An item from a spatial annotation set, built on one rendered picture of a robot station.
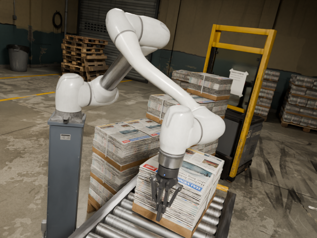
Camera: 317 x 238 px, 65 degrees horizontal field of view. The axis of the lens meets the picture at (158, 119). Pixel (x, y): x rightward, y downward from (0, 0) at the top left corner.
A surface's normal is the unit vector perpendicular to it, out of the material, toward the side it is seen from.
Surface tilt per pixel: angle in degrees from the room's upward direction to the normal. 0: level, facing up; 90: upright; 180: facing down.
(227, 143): 90
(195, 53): 90
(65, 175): 90
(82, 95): 87
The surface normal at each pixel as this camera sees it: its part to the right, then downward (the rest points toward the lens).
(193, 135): 0.69, 0.27
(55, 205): 0.20, 0.33
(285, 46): -0.38, 0.22
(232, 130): -0.68, 0.11
